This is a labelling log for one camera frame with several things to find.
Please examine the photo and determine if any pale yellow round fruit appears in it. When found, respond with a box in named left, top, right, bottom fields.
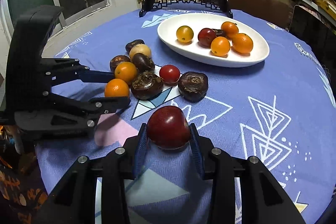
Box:
left=129, top=44, right=151, bottom=60

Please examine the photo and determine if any red cherry tomato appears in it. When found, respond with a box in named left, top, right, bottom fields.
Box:
left=159, top=64, right=181, bottom=85

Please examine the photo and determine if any dark chestnut pile middle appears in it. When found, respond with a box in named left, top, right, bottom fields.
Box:
left=131, top=53, right=155, bottom=73

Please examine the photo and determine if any yellow tomato on plate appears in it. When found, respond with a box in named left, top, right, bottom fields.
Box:
left=176, top=26, right=194, bottom=43

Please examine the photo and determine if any dark red plum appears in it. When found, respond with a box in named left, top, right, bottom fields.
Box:
left=146, top=106, right=191, bottom=149

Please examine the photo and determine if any large dark water chestnut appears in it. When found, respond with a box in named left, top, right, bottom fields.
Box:
left=131, top=71, right=163, bottom=101

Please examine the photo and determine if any orange kumquat plate right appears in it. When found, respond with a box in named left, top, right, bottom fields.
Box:
left=232, top=33, right=253, bottom=55

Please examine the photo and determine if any dark chestnut on plate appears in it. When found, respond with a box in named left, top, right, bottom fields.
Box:
left=213, top=29, right=226, bottom=37

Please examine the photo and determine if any dark chestnut pile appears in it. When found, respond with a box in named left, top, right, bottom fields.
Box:
left=131, top=53, right=155, bottom=73
left=125, top=39, right=145, bottom=54

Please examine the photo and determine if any orange kumquat plate front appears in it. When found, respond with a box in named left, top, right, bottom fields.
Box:
left=210, top=36, right=231, bottom=57

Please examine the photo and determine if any orange kumquat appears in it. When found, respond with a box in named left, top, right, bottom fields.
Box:
left=114, top=62, right=138, bottom=85
left=104, top=79, right=130, bottom=97

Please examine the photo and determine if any orange kumquat plate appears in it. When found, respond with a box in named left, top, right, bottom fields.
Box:
left=221, top=21, right=239, bottom=39
left=210, top=36, right=231, bottom=57
left=232, top=33, right=253, bottom=55

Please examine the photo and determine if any orange kumquat in pile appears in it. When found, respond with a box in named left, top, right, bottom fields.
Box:
left=114, top=62, right=138, bottom=85

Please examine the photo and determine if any red plum on plate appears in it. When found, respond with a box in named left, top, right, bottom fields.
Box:
left=198, top=28, right=217, bottom=47

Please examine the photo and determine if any orange kumquat plate back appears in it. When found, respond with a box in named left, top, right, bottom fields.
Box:
left=221, top=21, right=239, bottom=39

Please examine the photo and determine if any white oval plate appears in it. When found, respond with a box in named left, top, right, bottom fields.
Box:
left=157, top=13, right=270, bottom=68

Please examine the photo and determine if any blue patterned tablecloth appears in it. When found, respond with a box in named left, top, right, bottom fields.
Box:
left=37, top=9, right=335, bottom=223

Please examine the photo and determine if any brown cardboard panel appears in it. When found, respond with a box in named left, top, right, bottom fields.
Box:
left=229, top=0, right=294, bottom=30

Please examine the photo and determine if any small dark chestnut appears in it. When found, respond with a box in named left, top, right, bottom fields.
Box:
left=110, top=55, right=130, bottom=72

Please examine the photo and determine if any dark chestnut pile top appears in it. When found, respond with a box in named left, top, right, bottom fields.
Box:
left=125, top=39, right=145, bottom=54

